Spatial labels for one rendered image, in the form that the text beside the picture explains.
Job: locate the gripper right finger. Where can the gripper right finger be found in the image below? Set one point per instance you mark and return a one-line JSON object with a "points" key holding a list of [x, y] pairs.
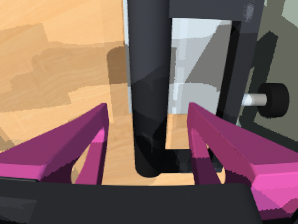
{"points": [[269, 169]]}

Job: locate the light grey metal plate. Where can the light grey metal plate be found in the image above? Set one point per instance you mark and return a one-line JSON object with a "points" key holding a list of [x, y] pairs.
{"points": [[198, 57]]}

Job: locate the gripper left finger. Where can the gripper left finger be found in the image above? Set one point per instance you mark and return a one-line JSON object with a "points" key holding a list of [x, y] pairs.
{"points": [[51, 156]]}

